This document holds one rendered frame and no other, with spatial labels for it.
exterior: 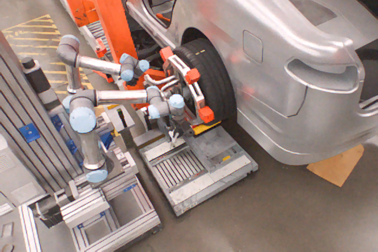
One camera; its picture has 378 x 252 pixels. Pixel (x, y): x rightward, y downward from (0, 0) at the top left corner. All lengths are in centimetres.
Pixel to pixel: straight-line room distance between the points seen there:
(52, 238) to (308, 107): 207
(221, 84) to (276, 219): 118
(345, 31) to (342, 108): 131
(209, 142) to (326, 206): 108
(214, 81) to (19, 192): 140
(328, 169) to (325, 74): 151
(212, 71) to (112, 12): 82
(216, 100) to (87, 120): 97
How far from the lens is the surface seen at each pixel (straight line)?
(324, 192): 294
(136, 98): 176
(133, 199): 271
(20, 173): 214
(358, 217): 289
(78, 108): 162
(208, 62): 223
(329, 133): 181
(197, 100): 220
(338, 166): 311
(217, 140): 291
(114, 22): 244
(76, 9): 444
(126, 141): 328
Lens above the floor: 243
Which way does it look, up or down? 44 degrees down
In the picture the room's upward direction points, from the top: 10 degrees counter-clockwise
